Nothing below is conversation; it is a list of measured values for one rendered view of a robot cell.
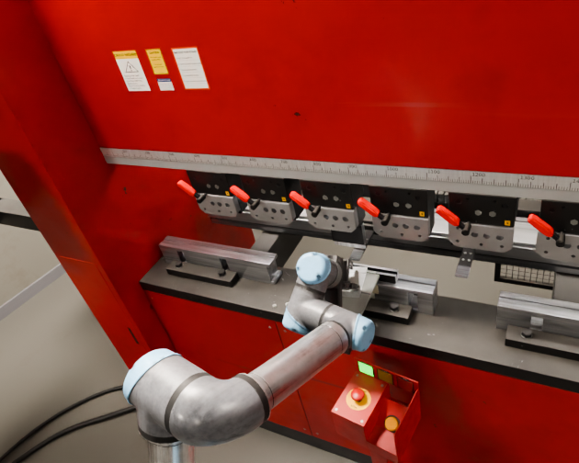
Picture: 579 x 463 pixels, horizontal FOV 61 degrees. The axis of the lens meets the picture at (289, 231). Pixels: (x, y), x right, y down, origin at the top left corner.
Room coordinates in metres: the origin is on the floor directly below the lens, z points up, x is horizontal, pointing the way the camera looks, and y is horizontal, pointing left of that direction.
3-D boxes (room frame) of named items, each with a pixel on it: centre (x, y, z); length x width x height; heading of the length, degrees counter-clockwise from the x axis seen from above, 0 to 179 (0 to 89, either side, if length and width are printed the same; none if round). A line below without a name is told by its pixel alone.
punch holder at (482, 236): (0.93, -0.47, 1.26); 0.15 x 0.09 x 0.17; 55
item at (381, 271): (1.13, -0.20, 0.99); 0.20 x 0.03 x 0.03; 55
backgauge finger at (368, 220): (1.28, -0.25, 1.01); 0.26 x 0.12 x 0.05; 145
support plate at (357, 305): (1.03, -0.08, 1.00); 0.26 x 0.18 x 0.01; 145
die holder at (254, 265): (1.46, 0.28, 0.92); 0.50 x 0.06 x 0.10; 55
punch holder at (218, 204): (1.39, 0.18, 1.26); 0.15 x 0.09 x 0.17; 55
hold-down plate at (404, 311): (1.08, -0.17, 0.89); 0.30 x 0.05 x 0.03; 55
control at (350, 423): (0.81, -0.11, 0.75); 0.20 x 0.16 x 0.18; 47
